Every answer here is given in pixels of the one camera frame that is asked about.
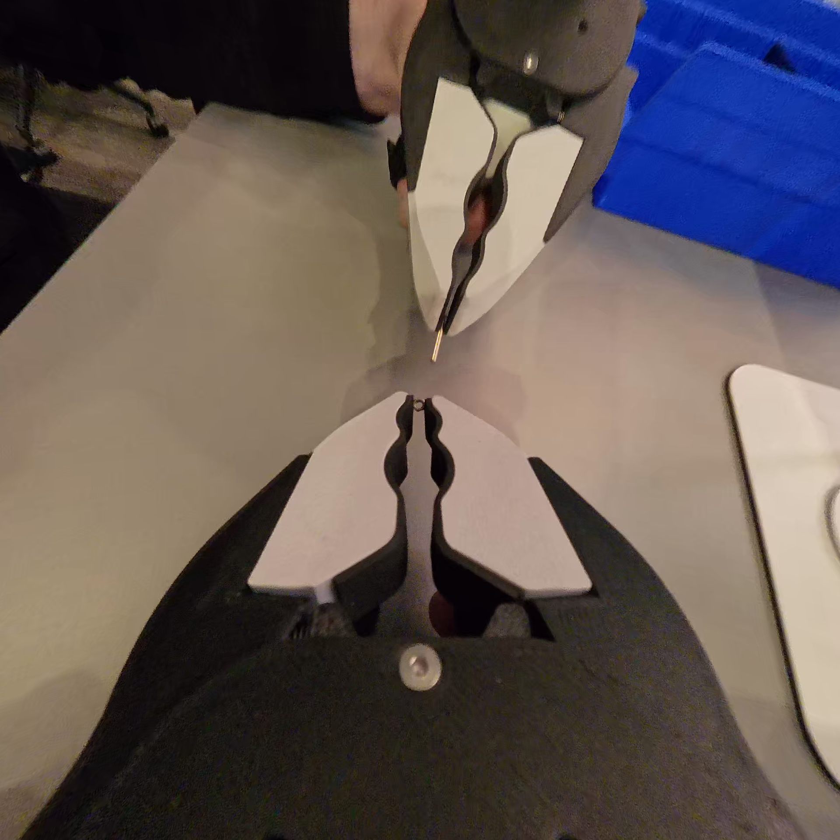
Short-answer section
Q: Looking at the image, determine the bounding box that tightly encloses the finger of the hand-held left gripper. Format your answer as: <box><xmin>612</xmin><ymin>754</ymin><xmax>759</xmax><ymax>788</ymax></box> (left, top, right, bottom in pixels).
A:
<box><xmin>446</xmin><ymin>98</ymin><xmax>589</xmax><ymax>337</ymax></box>
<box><xmin>407</xmin><ymin>77</ymin><xmax>506</xmax><ymax>332</ymax></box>

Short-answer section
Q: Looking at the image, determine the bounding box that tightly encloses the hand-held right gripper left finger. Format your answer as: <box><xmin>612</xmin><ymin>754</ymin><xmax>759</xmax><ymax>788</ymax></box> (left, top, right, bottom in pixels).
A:
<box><xmin>248</xmin><ymin>392</ymin><xmax>416</xmax><ymax>636</ymax></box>

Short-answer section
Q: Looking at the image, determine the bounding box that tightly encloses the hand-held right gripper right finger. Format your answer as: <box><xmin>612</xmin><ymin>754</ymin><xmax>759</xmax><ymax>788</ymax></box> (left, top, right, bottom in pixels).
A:
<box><xmin>423</xmin><ymin>394</ymin><xmax>595</xmax><ymax>637</ymax></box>

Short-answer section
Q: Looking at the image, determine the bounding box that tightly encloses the person's left hand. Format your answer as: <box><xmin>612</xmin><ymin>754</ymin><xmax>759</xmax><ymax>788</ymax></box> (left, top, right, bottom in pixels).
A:
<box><xmin>350</xmin><ymin>0</ymin><xmax>429</xmax><ymax>228</ymax></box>

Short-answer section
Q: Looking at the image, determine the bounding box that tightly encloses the blue plastic bin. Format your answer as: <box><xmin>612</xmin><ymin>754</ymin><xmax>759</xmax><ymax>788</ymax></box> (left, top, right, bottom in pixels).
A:
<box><xmin>626</xmin><ymin>0</ymin><xmax>840</xmax><ymax>93</ymax></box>
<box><xmin>592</xmin><ymin>42</ymin><xmax>840</xmax><ymax>290</ymax></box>

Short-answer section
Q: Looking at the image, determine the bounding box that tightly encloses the white flat mat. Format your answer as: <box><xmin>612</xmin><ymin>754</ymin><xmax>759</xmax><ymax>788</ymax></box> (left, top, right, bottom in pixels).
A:
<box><xmin>727</xmin><ymin>364</ymin><xmax>840</xmax><ymax>788</ymax></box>

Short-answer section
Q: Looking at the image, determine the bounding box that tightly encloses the black chair base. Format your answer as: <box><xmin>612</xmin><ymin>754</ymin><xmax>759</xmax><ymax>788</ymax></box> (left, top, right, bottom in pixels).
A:
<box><xmin>10</xmin><ymin>62</ymin><xmax>63</xmax><ymax>181</ymax></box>
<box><xmin>108</xmin><ymin>77</ymin><xmax>172</xmax><ymax>140</ymax></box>

